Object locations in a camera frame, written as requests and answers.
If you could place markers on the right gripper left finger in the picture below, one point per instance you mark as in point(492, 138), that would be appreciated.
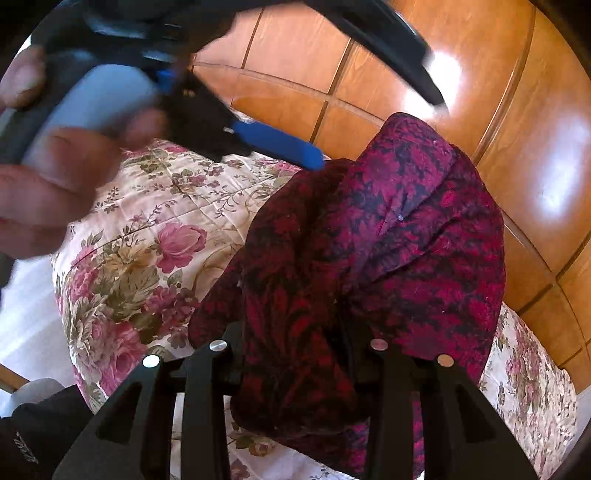
point(130, 436)

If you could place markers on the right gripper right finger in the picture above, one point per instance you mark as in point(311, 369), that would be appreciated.
point(463, 435)

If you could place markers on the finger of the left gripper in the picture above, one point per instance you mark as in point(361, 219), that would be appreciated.
point(378, 27)
point(275, 143)

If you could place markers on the dark red floral sweater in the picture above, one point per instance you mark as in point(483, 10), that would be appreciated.
point(405, 240)

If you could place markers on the person's left hand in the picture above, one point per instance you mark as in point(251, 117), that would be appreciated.
point(39, 200)

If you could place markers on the floral quilted bedspread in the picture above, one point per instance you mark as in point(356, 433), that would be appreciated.
point(130, 275)

